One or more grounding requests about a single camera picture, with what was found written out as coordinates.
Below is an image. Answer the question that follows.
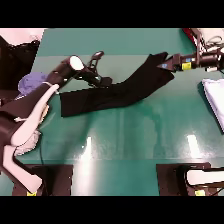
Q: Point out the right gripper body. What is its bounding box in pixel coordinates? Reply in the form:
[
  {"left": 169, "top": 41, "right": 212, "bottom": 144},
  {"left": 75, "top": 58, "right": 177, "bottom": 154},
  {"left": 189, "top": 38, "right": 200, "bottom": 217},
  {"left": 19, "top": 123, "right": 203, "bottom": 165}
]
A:
[{"left": 157, "top": 54, "right": 184, "bottom": 73}]

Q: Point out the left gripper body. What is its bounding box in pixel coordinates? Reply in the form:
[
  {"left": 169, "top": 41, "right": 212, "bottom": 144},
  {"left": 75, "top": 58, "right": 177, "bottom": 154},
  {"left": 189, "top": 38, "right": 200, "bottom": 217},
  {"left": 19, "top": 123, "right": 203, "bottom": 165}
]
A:
[{"left": 87, "top": 70, "right": 114, "bottom": 89}]

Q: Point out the black garment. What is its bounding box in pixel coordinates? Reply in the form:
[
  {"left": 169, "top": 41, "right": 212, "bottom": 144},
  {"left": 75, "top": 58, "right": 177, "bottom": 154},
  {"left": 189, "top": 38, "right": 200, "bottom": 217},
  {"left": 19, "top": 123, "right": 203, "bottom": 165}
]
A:
[
  {"left": 59, "top": 51, "right": 176, "bottom": 118},
  {"left": 0, "top": 35, "right": 41, "bottom": 92}
]

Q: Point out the white garment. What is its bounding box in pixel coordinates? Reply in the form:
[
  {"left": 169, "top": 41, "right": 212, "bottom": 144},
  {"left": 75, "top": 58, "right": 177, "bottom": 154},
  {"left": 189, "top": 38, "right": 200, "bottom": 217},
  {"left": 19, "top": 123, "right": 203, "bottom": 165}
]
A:
[
  {"left": 201, "top": 77, "right": 224, "bottom": 135},
  {"left": 13, "top": 103, "right": 52, "bottom": 157}
]

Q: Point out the purple garment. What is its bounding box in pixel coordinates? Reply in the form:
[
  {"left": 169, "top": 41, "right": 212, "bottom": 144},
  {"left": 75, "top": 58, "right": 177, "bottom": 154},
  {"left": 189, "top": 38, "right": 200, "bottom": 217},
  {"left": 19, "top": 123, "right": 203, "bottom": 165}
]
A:
[{"left": 17, "top": 71, "right": 48, "bottom": 98}]

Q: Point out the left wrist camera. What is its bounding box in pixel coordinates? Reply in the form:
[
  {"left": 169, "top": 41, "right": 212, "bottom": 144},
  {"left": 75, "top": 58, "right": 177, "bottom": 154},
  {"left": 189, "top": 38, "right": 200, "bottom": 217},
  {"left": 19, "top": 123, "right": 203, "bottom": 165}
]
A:
[{"left": 86, "top": 50, "right": 106, "bottom": 74}]

